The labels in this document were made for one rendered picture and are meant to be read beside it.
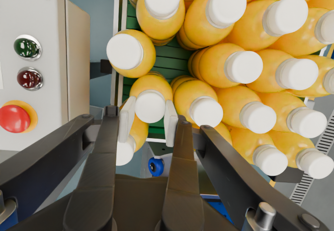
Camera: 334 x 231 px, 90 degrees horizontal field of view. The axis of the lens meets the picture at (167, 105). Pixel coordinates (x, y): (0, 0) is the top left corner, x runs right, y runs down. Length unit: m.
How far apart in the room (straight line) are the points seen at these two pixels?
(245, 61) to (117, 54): 0.15
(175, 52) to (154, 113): 0.23
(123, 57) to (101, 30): 1.18
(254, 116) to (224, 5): 0.14
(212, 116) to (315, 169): 0.18
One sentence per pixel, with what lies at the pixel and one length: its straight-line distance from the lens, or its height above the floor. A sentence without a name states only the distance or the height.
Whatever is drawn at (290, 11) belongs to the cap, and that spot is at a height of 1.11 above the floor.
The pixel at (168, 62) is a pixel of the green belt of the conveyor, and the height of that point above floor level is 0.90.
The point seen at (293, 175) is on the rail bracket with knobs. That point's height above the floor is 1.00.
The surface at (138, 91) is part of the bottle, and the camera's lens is 0.24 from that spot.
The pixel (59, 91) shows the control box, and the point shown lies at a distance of 0.25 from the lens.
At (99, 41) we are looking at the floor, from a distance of 1.38.
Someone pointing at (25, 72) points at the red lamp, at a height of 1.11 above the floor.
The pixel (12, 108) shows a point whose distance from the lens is 0.27.
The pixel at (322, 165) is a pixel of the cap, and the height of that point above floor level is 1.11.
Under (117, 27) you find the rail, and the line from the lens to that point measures 0.34.
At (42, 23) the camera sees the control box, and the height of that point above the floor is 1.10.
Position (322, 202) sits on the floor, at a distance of 2.57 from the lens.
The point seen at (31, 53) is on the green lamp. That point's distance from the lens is 0.25.
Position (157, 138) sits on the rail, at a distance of 0.37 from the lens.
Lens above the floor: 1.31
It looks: 75 degrees down
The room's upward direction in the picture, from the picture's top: 166 degrees clockwise
